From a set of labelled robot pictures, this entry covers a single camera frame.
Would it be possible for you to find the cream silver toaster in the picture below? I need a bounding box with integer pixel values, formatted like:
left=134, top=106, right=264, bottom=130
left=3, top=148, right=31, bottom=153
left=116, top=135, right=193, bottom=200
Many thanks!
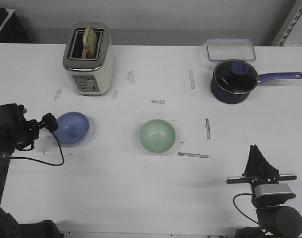
left=62, top=22, right=115, bottom=96

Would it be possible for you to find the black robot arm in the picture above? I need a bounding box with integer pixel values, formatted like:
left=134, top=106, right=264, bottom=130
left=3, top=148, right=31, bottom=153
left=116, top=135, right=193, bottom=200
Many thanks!
left=226, top=145, right=302, bottom=238
left=0, top=108, right=64, bottom=238

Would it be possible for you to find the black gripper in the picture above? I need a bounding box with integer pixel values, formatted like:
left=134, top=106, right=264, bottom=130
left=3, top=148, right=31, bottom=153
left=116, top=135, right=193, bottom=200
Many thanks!
left=226, top=145, right=297, bottom=184
left=9, top=113, right=59, bottom=149

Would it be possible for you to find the black box in corner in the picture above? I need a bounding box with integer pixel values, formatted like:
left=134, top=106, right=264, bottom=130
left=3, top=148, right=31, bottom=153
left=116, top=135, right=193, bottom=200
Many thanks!
left=0, top=7, right=32, bottom=44

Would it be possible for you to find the glass lid with blue knob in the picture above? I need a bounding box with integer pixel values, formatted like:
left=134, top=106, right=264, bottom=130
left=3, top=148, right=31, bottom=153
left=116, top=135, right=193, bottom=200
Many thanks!
left=213, top=59, right=259, bottom=94

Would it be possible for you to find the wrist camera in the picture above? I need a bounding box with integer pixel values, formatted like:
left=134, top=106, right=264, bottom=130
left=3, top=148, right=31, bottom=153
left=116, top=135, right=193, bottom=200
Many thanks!
left=0, top=103, right=27, bottom=129
left=254, top=183, right=296, bottom=204

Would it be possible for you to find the green bowl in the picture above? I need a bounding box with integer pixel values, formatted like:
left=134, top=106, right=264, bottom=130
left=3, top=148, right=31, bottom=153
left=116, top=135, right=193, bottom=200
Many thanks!
left=139, top=119, right=176, bottom=154

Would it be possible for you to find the clear plastic food container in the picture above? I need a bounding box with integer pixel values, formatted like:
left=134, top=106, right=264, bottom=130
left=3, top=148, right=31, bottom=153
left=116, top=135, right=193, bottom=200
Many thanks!
left=204, top=38, right=256, bottom=61

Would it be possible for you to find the white slotted shelf upright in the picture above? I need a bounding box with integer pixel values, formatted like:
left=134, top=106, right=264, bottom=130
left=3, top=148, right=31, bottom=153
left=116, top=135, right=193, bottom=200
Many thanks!
left=271, top=0, right=302, bottom=47

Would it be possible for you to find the toast slice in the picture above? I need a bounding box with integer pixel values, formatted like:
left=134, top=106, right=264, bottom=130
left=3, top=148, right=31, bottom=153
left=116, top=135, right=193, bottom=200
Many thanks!
left=82, top=27, right=98, bottom=59

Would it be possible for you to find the blue bowl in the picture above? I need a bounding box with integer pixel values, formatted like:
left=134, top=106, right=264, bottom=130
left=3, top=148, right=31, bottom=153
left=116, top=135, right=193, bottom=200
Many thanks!
left=54, top=112, right=90, bottom=147

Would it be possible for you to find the dark blue saucepan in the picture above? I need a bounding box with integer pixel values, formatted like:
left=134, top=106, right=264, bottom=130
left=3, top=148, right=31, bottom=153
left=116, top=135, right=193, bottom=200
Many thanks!
left=210, top=72, right=302, bottom=104

